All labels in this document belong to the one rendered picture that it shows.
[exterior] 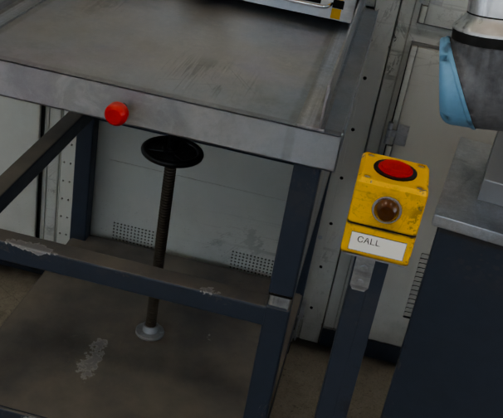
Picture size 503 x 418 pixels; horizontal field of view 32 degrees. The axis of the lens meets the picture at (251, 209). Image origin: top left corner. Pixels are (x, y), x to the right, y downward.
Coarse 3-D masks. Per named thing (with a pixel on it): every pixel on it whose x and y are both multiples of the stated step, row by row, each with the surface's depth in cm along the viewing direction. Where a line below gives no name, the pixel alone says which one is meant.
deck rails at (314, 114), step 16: (0, 0) 141; (16, 0) 146; (32, 0) 148; (0, 16) 139; (16, 16) 140; (336, 32) 160; (352, 32) 152; (336, 48) 152; (320, 64) 143; (336, 64) 124; (320, 80) 136; (336, 80) 134; (320, 96) 130; (304, 112) 124; (320, 112) 125; (320, 128) 120
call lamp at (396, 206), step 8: (376, 200) 97; (384, 200) 97; (392, 200) 97; (376, 208) 97; (384, 208) 96; (392, 208) 96; (400, 208) 97; (376, 216) 98; (384, 216) 97; (392, 216) 97
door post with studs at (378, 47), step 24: (384, 0) 178; (384, 24) 180; (384, 48) 182; (360, 96) 188; (360, 120) 190; (360, 144) 193; (336, 192) 199; (336, 216) 202; (336, 240) 205; (312, 312) 215; (312, 336) 218
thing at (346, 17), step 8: (248, 0) 162; (256, 0) 162; (264, 0) 162; (272, 0) 162; (280, 0) 161; (312, 0) 160; (320, 0) 160; (336, 0) 159; (344, 0) 159; (352, 0) 159; (288, 8) 162; (296, 8) 161; (304, 8) 161; (312, 8) 161; (336, 8) 160; (344, 8) 160; (352, 8) 159; (344, 16) 160; (352, 16) 160
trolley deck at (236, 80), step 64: (64, 0) 152; (128, 0) 158; (192, 0) 164; (0, 64) 125; (64, 64) 127; (128, 64) 131; (192, 64) 135; (256, 64) 139; (192, 128) 123; (256, 128) 121
